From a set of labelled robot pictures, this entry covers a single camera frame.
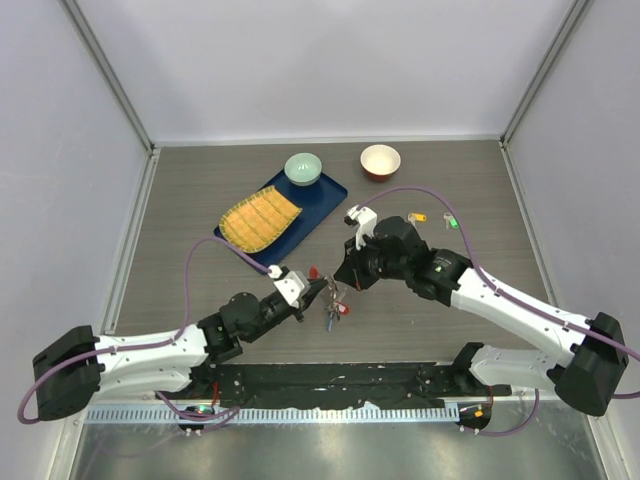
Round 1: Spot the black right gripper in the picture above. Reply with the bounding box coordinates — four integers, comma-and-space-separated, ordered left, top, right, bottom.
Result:
337, 231, 411, 290

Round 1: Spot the keyring bunch with tags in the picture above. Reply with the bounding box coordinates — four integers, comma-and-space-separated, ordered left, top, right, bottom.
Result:
309, 266, 350, 332

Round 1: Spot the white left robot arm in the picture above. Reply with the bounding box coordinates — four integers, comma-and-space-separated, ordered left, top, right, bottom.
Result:
26, 278, 328, 421

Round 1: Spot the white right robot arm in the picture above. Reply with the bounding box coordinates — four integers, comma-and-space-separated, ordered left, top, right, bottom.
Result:
334, 207, 629, 417

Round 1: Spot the key with yellow tag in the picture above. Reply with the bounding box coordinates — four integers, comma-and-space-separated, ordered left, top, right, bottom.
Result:
407, 212, 428, 228

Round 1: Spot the blue rectangular tray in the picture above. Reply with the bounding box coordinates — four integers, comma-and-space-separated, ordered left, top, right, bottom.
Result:
213, 170, 349, 276

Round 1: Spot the woven bamboo plate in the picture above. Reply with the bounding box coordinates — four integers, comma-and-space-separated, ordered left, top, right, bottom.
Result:
218, 185, 303, 254

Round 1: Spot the key with green tag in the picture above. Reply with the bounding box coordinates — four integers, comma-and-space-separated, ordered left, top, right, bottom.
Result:
443, 212, 459, 229

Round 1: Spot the red bowl white inside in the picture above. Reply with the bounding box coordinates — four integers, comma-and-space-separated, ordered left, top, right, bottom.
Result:
360, 144, 402, 182

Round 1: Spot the light green bowl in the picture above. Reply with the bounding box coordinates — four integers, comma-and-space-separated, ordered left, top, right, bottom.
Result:
284, 152, 323, 187

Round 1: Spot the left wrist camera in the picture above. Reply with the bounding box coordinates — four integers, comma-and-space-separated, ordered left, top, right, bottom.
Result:
267, 265, 309, 309

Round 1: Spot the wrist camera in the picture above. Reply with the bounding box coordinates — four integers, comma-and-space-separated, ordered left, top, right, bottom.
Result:
344, 205, 378, 251
267, 265, 309, 309

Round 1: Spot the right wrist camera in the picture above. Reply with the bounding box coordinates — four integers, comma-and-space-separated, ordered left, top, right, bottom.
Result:
344, 205, 378, 251

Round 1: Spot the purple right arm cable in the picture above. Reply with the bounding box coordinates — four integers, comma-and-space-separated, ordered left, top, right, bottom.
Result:
357, 187, 640, 436

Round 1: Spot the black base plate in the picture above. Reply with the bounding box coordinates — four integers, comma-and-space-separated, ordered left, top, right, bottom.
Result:
181, 362, 512, 410

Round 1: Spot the white slotted cable duct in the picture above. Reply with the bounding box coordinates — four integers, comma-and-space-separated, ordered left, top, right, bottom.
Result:
84, 403, 459, 425

